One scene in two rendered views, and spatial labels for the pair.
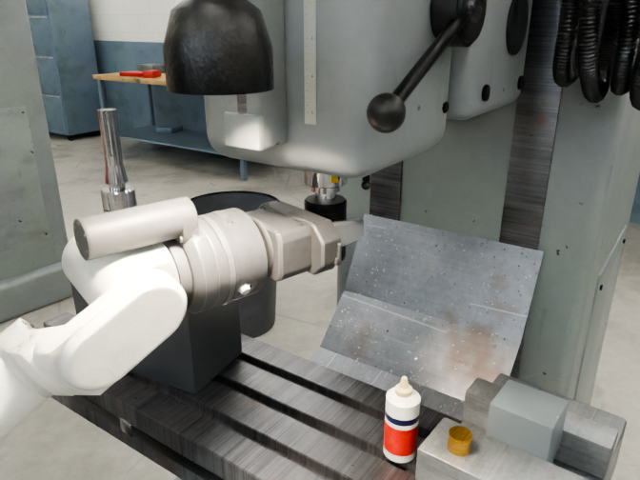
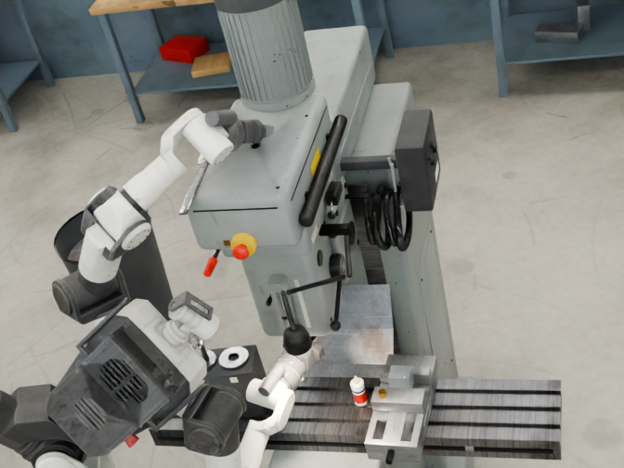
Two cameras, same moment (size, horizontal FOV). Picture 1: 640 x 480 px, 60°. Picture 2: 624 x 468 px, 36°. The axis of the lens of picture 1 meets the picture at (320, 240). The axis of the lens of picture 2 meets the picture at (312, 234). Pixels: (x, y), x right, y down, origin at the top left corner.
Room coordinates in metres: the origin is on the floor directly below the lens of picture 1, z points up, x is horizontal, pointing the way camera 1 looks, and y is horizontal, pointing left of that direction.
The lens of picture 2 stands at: (-1.42, 0.40, 3.07)
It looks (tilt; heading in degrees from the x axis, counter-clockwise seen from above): 36 degrees down; 346
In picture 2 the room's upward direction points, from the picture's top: 14 degrees counter-clockwise
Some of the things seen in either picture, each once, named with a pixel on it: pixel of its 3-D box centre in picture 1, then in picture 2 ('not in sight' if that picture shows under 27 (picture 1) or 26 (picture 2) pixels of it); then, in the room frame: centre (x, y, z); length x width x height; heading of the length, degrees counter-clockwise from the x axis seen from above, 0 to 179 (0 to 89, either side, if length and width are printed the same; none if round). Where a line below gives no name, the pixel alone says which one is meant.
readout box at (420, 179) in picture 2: not in sight; (420, 160); (0.64, -0.45, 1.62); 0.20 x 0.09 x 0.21; 145
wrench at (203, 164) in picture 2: not in sight; (196, 182); (0.52, 0.17, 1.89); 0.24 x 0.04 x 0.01; 148
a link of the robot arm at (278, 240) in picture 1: (257, 249); (295, 361); (0.53, 0.06, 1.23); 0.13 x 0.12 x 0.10; 40
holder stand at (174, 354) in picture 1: (156, 298); (226, 382); (0.75, 0.25, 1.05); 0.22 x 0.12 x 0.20; 64
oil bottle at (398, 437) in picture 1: (402, 415); (358, 388); (0.54, -0.10, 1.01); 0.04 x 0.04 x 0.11
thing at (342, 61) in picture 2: not in sight; (315, 117); (1.00, -0.29, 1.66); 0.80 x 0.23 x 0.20; 145
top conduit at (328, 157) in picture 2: not in sight; (323, 167); (0.53, -0.15, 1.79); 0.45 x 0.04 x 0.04; 145
